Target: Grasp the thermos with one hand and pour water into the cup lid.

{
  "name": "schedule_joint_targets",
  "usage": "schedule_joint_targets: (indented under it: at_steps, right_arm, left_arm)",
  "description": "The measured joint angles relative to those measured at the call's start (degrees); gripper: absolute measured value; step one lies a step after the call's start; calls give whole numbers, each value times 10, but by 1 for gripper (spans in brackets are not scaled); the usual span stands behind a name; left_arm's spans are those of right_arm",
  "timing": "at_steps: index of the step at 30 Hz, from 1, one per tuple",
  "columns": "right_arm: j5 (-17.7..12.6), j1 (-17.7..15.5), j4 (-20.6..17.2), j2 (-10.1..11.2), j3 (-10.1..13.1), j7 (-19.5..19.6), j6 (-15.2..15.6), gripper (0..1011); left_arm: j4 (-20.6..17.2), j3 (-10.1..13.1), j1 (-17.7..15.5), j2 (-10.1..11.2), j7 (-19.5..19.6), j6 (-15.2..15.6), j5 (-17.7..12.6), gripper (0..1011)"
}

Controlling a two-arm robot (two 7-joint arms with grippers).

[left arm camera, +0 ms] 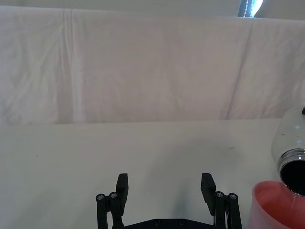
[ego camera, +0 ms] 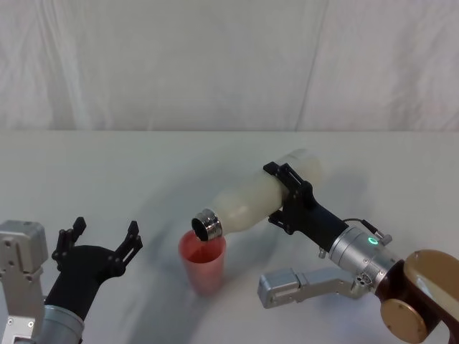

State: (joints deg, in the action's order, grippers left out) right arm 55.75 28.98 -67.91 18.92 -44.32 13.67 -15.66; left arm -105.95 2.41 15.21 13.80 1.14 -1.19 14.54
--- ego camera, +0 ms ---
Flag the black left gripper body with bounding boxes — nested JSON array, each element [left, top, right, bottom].
[[44, 244, 125, 322]]

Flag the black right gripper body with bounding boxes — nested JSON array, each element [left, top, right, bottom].
[[283, 182, 349, 251]]

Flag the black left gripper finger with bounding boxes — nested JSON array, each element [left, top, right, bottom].
[[51, 216, 87, 262], [108, 220, 144, 276]]

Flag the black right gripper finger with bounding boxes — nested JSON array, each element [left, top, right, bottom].
[[262, 161, 306, 195], [268, 208, 295, 236]]

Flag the cream vacuum bottle steel neck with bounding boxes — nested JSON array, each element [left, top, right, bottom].
[[191, 148, 323, 242]]

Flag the white table cloth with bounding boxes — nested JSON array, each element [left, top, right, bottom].
[[0, 129, 459, 344]]

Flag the pink plastic cup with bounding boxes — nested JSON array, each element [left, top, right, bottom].
[[178, 229, 228, 297]]

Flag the white wrinkled backdrop curtain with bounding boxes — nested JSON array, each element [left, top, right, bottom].
[[0, 0, 459, 132]]

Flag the thin dark wrist cable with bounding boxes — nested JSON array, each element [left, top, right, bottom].
[[343, 217, 394, 245]]

